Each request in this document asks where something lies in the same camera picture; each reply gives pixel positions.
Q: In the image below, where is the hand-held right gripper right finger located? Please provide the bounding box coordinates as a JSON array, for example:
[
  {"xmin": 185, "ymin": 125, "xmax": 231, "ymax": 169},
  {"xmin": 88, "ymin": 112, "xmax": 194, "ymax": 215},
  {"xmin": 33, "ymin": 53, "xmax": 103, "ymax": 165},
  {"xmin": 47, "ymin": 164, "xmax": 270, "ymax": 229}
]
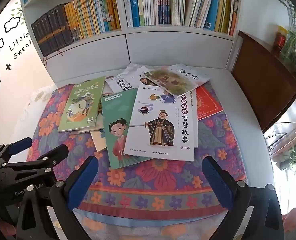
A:
[{"xmin": 201, "ymin": 155, "xmax": 284, "ymax": 240}]

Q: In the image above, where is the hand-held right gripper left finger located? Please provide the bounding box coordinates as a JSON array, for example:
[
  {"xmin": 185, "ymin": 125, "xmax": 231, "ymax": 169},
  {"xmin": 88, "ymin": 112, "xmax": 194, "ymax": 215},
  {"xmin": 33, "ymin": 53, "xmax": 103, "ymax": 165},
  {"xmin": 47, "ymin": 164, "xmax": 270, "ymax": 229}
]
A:
[{"xmin": 13, "ymin": 156, "xmax": 100, "ymax": 240}]

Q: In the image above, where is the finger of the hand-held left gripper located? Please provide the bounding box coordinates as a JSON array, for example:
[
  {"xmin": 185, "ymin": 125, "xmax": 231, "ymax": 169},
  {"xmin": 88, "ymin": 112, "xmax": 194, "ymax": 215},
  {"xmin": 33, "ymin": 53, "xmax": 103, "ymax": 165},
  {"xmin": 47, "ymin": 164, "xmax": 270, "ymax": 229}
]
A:
[
  {"xmin": 0, "ymin": 144, "xmax": 70, "ymax": 180},
  {"xmin": 0, "ymin": 137, "xmax": 33, "ymax": 164}
]

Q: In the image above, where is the tan ship-cover book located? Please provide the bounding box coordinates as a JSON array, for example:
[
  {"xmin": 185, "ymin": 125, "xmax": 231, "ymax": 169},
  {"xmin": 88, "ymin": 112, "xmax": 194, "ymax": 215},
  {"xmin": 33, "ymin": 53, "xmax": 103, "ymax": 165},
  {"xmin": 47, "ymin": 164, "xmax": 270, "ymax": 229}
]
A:
[{"xmin": 90, "ymin": 129, "xmax": 108, "ymax": 152}]

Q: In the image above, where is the green clock illustration book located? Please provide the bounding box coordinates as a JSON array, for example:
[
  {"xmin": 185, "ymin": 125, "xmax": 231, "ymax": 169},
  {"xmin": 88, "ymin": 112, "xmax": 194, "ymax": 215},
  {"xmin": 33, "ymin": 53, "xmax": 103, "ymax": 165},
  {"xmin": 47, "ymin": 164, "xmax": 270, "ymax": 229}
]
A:
[{"xmin": 57, "ymin": 76, "xmax": 106, "ymax": 132}]

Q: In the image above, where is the green girl-cover book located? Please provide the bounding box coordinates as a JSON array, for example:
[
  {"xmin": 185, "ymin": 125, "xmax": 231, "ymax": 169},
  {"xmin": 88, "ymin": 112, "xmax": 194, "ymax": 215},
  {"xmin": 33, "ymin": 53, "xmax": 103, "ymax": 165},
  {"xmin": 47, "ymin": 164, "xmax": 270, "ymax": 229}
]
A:
[{"xmin": 101, "ymin": 89, "xmax": 156, "ymax": 170}]

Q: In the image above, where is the white swordsman-cover book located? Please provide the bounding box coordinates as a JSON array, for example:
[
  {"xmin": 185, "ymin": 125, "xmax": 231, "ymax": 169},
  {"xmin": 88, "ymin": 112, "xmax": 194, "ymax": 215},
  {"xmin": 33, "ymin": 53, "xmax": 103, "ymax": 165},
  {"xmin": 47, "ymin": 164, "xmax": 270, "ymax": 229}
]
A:
[{"xmin": 124, "ymin": 84, "xmax": 198, "ymax": 162}]

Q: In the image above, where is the red cover book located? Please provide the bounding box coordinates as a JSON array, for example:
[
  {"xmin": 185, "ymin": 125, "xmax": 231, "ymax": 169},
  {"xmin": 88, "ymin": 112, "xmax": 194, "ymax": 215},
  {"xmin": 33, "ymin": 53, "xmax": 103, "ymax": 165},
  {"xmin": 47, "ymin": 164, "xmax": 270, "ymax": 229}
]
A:
[{"xmin": 195, "ymin": 85, "xmax": 224, "ymax": 121}]

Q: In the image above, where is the white long-haired woman book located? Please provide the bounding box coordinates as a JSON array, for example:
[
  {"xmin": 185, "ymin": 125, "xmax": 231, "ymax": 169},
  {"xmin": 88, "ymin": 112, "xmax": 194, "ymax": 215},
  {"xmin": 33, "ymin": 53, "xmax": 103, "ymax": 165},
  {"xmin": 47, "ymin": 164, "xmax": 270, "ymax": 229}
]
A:
[{"xmin": 105, "ymin": 66, "xmax": 148, "ymax": 94}]

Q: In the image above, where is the leaf painting cover book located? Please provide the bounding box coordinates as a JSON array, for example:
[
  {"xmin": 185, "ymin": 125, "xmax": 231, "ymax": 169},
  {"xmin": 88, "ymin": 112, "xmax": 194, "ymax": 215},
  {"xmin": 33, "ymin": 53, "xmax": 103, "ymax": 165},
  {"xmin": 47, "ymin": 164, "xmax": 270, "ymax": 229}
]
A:
[{"xmin": 143, "ymin": 64, "xmax": 211, "ymax": 98}]

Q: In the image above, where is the white orange creature book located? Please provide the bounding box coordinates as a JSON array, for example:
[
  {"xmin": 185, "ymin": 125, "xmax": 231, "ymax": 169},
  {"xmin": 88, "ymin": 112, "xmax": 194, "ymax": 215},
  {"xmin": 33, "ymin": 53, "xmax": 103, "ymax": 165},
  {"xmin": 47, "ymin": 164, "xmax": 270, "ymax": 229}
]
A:
[{"xmin": 124, "ymin": 63, "xmax": 154, "ymax": 80}]

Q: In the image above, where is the person's left forearm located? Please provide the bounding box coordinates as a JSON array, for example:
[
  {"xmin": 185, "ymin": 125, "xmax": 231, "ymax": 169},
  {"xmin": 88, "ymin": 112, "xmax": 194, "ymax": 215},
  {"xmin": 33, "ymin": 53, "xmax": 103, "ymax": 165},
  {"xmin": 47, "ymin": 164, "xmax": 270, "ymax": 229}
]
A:
[{"xmin": 0, "ymin": 217, "xmax": 17, "ymax": 240}]

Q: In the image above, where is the row of dark and yellow books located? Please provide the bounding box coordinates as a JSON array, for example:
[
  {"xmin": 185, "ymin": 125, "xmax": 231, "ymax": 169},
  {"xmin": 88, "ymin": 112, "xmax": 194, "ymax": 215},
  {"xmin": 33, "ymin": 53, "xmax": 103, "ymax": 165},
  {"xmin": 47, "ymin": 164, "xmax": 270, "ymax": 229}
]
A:
[{"xmin": 31, "ymin": 0, "xmax": 121, "ymax": 57}]

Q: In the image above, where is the row of white and blue books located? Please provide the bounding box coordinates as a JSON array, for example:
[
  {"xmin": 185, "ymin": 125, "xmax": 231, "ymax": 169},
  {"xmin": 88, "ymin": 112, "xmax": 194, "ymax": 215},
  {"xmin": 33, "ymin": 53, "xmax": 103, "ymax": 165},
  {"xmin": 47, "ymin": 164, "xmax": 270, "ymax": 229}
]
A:
[{"xmin": 122, "ymin": 0, "xmax": 240, "ymax": 36}]

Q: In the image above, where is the floral blanket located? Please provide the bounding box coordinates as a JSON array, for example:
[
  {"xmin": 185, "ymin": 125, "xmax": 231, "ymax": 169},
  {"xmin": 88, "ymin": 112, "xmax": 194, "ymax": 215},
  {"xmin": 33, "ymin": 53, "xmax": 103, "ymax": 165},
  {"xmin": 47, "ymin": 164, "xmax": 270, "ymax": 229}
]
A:
[{"xmin": 25, "ymin": 80, "xmax": 247, "ymax": 220}]

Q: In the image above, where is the green potted plant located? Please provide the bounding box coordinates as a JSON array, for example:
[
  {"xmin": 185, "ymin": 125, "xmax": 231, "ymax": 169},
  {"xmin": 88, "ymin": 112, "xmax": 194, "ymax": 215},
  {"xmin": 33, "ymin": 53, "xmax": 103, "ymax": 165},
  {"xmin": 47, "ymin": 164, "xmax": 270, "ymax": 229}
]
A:
[{"xmin": 279, "ymin": 144, "xmax": 296, "ymax": 174}]

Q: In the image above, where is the brown wooden cabinet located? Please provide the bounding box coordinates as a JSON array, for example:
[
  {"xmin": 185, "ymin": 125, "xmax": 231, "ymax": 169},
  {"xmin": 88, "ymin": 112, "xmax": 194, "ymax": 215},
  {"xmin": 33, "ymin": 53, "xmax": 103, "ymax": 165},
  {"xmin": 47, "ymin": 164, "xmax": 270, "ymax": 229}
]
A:
[{"xmin": 231, "ymin": 30, "xmax": 296, "ymax": 133}]

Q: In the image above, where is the white bookshelf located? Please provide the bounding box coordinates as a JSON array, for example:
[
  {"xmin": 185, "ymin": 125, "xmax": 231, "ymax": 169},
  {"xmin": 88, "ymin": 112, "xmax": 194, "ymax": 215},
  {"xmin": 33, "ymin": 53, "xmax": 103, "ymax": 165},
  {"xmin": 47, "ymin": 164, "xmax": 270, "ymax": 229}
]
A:
[{"xmin": 19, "ymin": 0, "xmax": 247, "ymax": 85}]

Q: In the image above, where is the red and yellow packet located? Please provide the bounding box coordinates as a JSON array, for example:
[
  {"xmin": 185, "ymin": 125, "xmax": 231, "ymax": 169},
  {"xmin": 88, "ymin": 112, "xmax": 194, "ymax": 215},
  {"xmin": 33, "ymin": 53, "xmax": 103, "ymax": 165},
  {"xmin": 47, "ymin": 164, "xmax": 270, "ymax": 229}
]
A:
[{"xmin": 274, "ymin": 25, "xmax": 288, "ymax": 52}]

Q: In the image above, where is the glass vase with green plant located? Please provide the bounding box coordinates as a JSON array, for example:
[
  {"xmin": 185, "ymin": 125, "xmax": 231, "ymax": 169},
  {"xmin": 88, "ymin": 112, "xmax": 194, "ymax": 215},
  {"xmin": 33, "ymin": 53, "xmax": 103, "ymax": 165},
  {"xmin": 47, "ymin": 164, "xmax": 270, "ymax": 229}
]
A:
[{"xmin": 279, "ymin": 0, "xmax": 296, "ymax": 60}]

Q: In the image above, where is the black lettering wall decal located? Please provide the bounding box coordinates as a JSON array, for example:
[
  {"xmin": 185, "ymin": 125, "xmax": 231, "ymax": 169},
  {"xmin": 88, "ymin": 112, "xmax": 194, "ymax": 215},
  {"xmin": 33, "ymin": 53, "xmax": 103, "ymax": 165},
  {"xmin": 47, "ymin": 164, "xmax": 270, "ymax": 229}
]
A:
[{"xmin": 8, "ymin": 31, "xmax": 33, "ymax": 60}]

